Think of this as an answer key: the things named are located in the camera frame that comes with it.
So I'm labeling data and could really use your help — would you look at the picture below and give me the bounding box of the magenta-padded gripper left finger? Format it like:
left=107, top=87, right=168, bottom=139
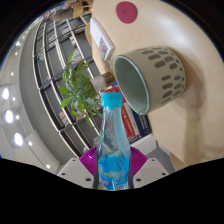
left=56, top=146, right=100, bottom=190

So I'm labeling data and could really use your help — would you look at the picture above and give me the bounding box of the green potted plant on table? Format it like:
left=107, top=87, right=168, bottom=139
left=58, top=49, right=116, bottom=128

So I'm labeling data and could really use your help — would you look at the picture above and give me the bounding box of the flat round red coaster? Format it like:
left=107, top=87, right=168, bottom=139
left=115, top=0, right=139, bottom=25

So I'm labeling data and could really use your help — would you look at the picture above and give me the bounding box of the patterned ceramic mug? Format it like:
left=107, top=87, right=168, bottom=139
left=113, top=45, right=187, bottom=116

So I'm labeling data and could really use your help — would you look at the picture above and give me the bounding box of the clear bottle with turquoise cap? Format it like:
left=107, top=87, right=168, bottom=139
left=94, top=92, right=132, bottom=192

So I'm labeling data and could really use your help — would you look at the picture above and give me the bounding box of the grey bookshelf unit with books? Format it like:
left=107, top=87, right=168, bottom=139
left=31, top=0, right=111, bottom=158

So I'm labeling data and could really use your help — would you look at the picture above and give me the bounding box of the group of ceiling lights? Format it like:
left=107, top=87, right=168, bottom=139
left=1, top=39, right=51, bottom=169

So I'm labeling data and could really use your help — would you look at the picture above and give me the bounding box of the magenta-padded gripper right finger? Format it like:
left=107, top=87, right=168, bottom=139
left=128, top=145, right=169, bottom=190

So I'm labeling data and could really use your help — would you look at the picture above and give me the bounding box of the red book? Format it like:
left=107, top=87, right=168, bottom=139
left=105, top=85, right=134, bottom=143
left=114, top=87, right=143, bottom=144

